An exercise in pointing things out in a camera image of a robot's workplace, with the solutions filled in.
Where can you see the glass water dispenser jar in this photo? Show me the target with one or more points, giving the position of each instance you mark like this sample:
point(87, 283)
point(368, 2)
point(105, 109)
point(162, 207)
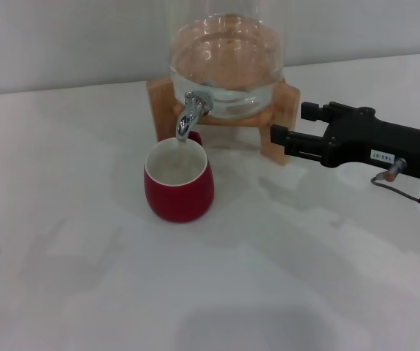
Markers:
point(228, 55)

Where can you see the red ceramic cup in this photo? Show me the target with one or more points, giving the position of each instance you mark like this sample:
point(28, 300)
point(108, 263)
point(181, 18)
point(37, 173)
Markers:
point(180, 201)

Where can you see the wooden dispenser stand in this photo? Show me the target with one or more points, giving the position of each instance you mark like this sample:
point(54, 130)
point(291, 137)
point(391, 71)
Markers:
point(158, 106)

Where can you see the silver metal faucet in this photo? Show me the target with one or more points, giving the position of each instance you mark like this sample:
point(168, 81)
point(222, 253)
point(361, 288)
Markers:
point(189, 117)

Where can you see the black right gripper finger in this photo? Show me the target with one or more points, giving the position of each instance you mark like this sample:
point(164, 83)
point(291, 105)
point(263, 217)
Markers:
point(297, 144)
point(313, 111)

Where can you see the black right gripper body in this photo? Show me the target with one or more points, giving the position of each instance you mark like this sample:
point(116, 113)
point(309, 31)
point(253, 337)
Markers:
point(377, 146)

